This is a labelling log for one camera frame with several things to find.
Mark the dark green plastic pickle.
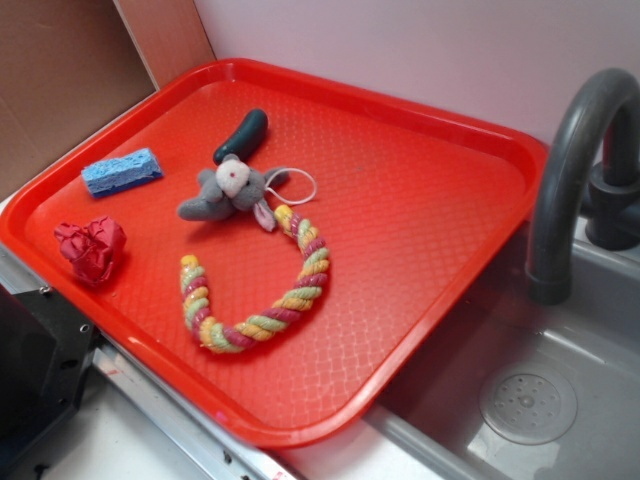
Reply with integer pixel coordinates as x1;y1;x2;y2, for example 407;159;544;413
213;108;269;165

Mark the red plastic tray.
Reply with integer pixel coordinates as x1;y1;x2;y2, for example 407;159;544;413
1;59;546;448

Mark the grey plush elephant toy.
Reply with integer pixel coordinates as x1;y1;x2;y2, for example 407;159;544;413
177;154;318;232

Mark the blue sponge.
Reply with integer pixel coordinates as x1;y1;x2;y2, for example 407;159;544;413
81;148;164;198

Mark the crumpled red paper ball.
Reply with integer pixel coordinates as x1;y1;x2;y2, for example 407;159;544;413
54;216;127;286

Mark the grey plastic sink basin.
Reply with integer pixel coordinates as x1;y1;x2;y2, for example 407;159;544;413
367;229;639;479

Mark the grey toy faucet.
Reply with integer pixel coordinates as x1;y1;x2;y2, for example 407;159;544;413
525;68;639;305

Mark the brown cardboard panel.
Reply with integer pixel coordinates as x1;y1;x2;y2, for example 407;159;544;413
1;1;215;198

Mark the multicolour braided rope toy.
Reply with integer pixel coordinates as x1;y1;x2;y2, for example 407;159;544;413
180;204;330;354

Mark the silver metal rail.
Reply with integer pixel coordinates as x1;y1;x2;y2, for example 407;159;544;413
0;249;301;480

